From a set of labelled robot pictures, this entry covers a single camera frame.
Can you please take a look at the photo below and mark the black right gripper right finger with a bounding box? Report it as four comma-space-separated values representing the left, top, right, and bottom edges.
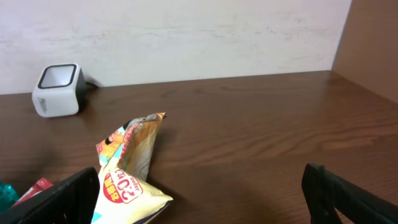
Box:
301, 164, 397, 224

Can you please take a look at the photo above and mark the yellow snack chip bag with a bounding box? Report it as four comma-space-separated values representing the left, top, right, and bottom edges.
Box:
91, 113, 174, 224

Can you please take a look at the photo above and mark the white barcode scanner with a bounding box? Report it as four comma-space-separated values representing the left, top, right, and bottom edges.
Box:
32, 63, 86, 118

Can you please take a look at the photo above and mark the red orange candy bar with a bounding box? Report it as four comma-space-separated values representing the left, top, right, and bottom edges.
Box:
12, 178, 53, 207

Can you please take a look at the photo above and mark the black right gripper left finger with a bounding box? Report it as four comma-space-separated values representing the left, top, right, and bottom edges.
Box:
1, 167, 100, 224

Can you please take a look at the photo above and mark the teal mouthwash bottle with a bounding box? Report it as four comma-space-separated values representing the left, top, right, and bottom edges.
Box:
0, 181, 19, 212

